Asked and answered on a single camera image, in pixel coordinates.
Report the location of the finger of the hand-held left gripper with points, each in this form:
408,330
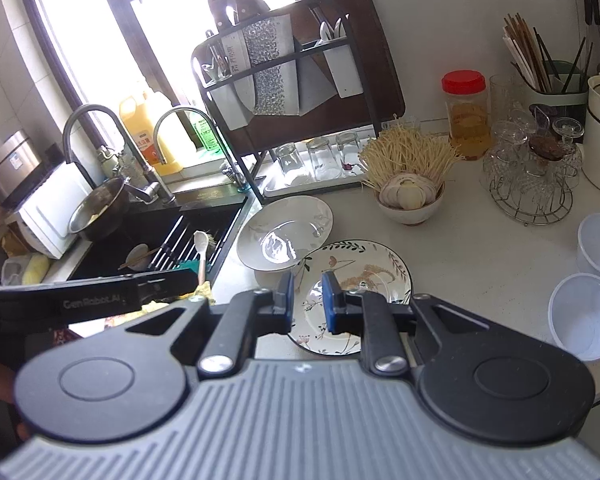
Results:
172,284

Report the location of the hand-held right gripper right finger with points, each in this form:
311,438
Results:
330,305

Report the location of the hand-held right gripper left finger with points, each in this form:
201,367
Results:
285,294

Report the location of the floral print plate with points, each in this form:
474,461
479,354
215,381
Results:
380,270

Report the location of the yellow dishcloth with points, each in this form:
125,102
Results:
205,292

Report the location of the yellow sponge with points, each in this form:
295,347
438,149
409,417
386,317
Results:
36,269

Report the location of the white dish brush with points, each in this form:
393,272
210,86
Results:
201,250

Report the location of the sink drain rack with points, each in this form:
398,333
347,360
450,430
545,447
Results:
215,240

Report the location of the black kitchen sink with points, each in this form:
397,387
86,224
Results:
110,255

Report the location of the white plastic board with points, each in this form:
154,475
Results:
50,210

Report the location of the stainless steel bowl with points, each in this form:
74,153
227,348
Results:
97,210

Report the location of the white drip tray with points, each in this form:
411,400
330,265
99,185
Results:
320,186

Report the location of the white bowl holding garlic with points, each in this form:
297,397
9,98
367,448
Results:
412,212

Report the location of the clear drinking glass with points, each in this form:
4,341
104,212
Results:
349,152
324,157
292,165

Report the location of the stainless steel rice cooker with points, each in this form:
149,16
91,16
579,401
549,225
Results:
7,165

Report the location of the yellow oil bottle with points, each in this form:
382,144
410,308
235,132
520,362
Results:
150,135

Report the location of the green bottle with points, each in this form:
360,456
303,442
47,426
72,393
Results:
205,132

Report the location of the chrome arched faucet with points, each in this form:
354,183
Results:
180,112

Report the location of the dark grey arched faucet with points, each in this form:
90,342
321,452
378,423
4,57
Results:
87,112

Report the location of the black metal knife rack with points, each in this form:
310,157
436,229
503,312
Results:
215,85

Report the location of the plain grey cleaver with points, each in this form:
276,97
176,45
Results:
314,85

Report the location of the hammered steel cleaver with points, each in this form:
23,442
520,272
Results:
267,65

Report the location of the red-lid glass jar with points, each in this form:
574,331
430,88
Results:
466,115

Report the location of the dark brown cutting board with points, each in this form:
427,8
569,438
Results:
375,70

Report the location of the window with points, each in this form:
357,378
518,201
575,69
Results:
145,25

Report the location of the small jar with brown lid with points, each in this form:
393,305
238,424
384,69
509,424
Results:
549,147

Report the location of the green chopstick holder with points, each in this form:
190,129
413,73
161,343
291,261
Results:
570,100

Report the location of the bundle of chopsticks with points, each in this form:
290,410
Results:
527,55

